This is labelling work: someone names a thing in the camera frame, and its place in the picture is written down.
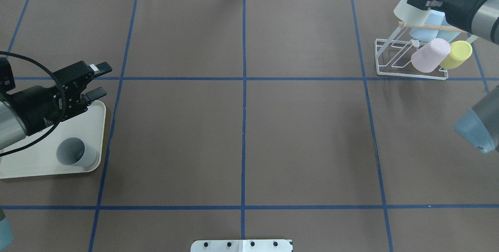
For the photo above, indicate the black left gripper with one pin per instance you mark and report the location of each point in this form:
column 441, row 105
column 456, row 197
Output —
column 34, row 108

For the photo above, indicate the white wire cup rack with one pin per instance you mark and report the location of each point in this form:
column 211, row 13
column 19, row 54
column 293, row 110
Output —
column 393, row 54

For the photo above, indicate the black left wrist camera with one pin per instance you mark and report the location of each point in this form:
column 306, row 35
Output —
column 7, row 81

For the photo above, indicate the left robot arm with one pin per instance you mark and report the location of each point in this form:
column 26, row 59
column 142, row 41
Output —
column 52, row 130

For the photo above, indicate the pink plastic cup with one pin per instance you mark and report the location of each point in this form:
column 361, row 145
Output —
column 428, row 58

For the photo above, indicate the yellow plastic cup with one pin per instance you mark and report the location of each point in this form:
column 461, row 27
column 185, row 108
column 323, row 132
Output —
column 460, row 51

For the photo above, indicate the cream plastic tray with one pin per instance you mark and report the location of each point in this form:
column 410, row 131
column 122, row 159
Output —
column 40, row 159

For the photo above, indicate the pale cream plastic cup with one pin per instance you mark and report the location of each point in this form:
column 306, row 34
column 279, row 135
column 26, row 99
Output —
column 410, row 14

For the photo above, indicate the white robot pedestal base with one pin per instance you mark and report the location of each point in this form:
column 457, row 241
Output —
column 255, row 245

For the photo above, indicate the blue plastic cup front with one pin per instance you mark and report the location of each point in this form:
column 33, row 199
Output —
column 449, row 36

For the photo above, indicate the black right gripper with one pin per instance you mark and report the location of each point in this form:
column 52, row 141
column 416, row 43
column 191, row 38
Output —
column 461, row 8

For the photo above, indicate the grey plastic cup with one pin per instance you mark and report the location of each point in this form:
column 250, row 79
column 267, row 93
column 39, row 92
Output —
column 75, row 152

